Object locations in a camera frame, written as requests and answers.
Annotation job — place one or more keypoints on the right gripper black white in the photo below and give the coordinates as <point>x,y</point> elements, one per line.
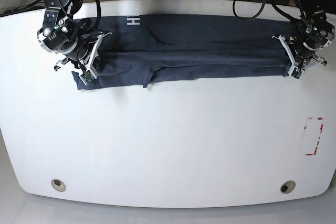
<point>81,53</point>

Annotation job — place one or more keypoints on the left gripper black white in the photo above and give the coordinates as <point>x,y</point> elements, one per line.
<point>298,53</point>

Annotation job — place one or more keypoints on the dark blue T-shirt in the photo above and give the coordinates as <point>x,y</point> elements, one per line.
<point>172,47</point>

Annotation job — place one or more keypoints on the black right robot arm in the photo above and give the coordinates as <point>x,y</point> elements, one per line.
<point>59,14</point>

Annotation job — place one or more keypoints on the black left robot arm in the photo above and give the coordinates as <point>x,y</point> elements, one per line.
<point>311,32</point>

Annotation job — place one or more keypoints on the red tape rectangle marking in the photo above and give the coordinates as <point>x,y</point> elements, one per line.
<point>312,135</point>

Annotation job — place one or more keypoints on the right table grommet hole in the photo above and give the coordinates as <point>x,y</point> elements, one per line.
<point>287,187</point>

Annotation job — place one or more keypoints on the table grommet hole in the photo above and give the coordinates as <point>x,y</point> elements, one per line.
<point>58,185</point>
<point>287,187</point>

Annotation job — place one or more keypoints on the left table grommet hole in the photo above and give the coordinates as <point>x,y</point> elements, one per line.
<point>58,185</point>

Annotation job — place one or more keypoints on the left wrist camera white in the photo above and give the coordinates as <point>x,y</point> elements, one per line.
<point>296,72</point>

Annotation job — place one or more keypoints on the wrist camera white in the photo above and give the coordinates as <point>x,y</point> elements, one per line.
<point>87,77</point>
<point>296,72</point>

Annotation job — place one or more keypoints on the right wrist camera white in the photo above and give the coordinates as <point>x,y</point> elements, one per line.
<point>87,77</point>

